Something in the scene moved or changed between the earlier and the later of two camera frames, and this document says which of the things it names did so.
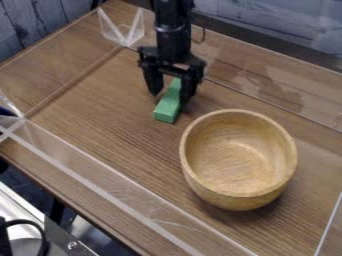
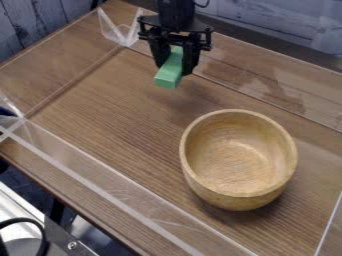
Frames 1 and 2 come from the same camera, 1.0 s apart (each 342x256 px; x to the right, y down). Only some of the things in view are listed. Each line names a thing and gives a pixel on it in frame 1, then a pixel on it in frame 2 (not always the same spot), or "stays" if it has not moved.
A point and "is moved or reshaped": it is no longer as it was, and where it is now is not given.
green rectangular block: (167, 110) is moved or reshaped
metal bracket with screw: (64, 241) stays
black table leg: (56, 211) stays
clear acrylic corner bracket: (112, 33) stays
